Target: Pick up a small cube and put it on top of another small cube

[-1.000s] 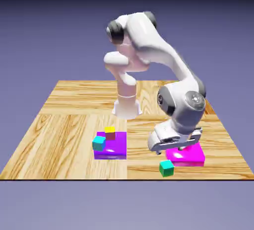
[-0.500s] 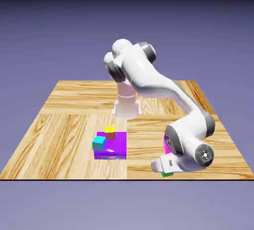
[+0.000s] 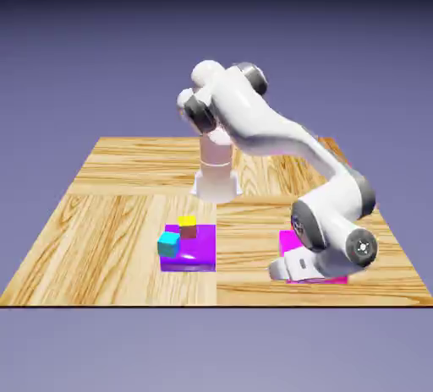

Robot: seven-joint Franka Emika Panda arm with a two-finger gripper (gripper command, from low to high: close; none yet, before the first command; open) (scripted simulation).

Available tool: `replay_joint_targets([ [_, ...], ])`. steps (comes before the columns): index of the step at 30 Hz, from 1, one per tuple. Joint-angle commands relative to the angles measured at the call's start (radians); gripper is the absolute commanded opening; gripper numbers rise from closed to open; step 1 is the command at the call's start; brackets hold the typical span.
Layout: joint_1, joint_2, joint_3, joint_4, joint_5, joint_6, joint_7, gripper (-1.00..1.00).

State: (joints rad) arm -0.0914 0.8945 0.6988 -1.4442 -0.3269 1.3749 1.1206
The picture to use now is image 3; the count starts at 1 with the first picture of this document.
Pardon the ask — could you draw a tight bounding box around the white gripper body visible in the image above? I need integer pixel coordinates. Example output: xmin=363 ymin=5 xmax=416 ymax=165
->
xmin=268 ymin=248 xmax=326 ymax=282

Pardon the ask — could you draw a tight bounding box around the small yellow cube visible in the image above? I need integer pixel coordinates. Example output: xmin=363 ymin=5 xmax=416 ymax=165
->
xmin=178 ymin=215 xmax=198 ymax=240

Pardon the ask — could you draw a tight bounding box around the small cyan cube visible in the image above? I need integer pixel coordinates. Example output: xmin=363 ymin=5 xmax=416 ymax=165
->
xmin=156 ymin=231 xmax=181 ymax=259

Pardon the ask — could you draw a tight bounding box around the large magenta box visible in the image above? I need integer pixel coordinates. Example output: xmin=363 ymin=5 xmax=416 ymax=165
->
xmin=278 ymin=229 xmax=348 ymax=286

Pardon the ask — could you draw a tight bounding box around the large purple box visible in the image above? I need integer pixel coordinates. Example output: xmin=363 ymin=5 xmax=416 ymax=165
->
xmin=159 ymin=223 xmax=217 ymax=273

